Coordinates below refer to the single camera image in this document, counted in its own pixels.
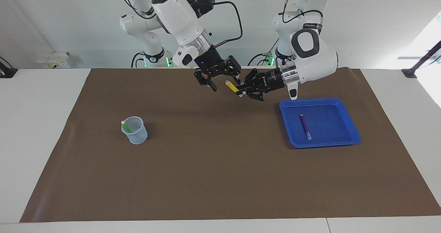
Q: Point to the purple marker pen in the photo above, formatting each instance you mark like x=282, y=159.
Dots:
x=305, y=126

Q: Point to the white wall outlet box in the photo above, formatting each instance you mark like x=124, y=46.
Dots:
x=53, y=61

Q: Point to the brown table mat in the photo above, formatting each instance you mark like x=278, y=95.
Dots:
x=220, y=157

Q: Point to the black desk mount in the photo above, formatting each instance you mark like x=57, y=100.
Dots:
x=8, y=73

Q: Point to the black clamp stand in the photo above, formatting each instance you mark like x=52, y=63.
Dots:
x=422, y=61

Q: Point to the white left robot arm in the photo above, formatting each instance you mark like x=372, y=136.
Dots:
x=310, y=61

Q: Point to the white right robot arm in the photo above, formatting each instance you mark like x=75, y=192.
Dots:
x=179, y=16

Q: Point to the translucent plastic cup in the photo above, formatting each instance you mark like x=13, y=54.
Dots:
x=139, y=136

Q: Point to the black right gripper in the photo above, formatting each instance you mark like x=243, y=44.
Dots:
x=210, y=62

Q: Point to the green marker pen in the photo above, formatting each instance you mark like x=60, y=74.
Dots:
x=127, y=127

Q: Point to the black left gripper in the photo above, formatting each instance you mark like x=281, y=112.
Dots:
x=272, y=80

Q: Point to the yellow marker pen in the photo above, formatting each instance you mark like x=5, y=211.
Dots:
x=232, y=86

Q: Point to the blue plastic tray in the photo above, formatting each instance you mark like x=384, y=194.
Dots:
x=337, y=123

